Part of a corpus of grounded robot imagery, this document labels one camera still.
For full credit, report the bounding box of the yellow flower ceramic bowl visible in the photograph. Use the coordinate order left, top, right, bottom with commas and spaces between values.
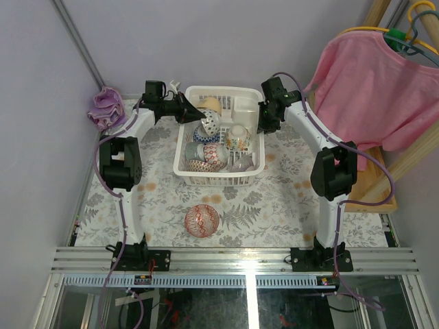
225, 124, 251, 151

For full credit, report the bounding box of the red patterned ceramic bowl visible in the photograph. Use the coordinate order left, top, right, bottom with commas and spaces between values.
203, 143, 230, 171

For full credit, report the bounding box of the tan patterned ceramic bowl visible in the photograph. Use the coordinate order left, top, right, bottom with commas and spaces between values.
186, 160, 215, 173

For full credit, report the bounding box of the purple glass bowl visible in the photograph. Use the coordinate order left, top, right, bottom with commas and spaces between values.
230, 155, 254, 173

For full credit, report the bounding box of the blue triangle patterned bowl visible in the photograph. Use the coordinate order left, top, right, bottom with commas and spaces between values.
201, 108, 220, 136

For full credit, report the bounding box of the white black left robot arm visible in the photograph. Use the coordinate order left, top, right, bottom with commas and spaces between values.
95, 80, 206, 245

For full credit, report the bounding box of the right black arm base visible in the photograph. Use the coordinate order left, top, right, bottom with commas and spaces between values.
290, 239, 353, 272

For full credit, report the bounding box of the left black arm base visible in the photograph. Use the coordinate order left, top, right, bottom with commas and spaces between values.
105, 241, 171, 273

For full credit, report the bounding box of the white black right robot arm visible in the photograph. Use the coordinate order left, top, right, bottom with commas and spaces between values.
257, 76, 357, 271

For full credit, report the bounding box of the white plastic dish rack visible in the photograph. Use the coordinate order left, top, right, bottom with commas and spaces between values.
174, 86, 265, 186

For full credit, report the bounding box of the crumpled purple cloth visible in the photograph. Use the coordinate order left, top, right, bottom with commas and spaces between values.
87, 86, 127, 132

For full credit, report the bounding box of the pink t-shirt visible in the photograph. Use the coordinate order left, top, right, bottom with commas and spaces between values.
303, 31, 439, 172

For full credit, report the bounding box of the floral table mat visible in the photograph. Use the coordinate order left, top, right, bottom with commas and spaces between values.
73, 97, 381, 248

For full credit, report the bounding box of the red rimmed bottom bowl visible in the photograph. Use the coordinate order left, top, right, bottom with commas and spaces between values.
185, 204, 220, 238

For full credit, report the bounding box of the green clothes hanger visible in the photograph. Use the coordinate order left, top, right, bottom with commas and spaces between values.
383, 10, 438, 67

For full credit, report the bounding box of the yellow clothes hanger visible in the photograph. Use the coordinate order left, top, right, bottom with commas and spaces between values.
339, 1, 438, 56

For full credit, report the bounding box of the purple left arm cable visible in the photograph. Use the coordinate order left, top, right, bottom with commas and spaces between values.
94, 97, 145, 329

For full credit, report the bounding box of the wooden clothes rack frame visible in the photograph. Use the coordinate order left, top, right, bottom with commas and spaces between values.
308, 0, 439, 213

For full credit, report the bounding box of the aluminium rail frame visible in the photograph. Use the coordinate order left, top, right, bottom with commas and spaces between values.
32, 247, 438, 328

